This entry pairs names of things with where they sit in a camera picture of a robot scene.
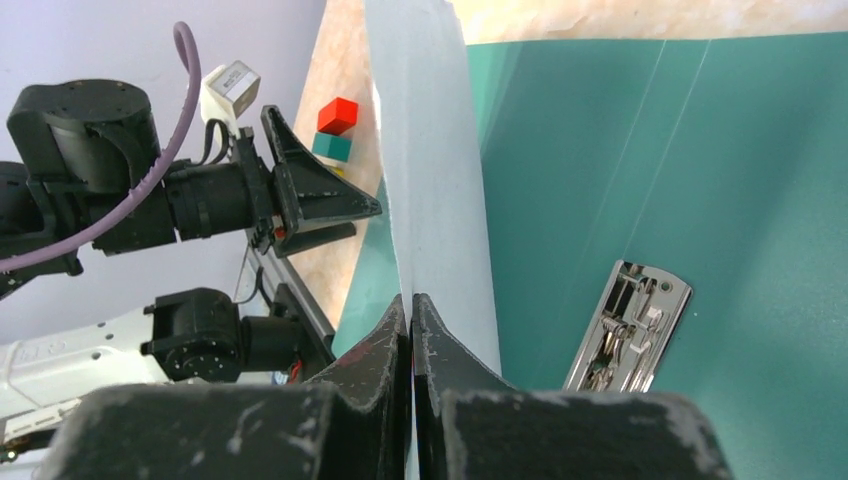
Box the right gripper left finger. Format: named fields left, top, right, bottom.
left=304, top=296, right=408, bottom=479

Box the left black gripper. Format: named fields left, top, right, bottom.
left=164, top=105, right=383, bottom=258

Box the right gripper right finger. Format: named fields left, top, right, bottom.
left=411, top=293, right=516, bottom=479

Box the printed paper sheet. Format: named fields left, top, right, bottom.
left=364, top=1, right=501, bottom=371

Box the green file folder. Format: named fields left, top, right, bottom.
left=375, top=33, right=847, bottom=479

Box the metal folder clip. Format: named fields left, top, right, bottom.
left=563, top=260, right=693, bottom=393

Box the green block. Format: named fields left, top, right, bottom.
left=312, top=132, right=352, bottom=163

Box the red block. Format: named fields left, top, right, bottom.
left=317, top=97, right=359, bottom=136

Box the aluminium frame rail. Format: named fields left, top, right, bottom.
left=246, top=245, right=336, bottom=350

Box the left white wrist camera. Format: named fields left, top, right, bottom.
left=199, top=60, right=261, bottom=134

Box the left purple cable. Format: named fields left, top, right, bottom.
left=0, top=21, right=203, bottom=274

